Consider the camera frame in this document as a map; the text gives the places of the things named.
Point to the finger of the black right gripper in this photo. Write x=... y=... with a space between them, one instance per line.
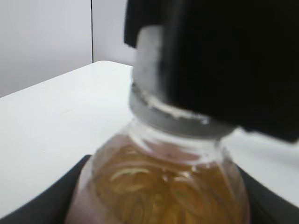
x=236 y=61
x=143 y=13

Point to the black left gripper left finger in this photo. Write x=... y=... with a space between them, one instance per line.
x=51 y=206

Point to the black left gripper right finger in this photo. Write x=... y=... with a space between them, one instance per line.
x=266 y=207

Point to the white bottle cap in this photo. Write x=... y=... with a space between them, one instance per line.
x=147 y=101

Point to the peach oolong tea bottle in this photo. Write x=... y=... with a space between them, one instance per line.
x=143 y=175

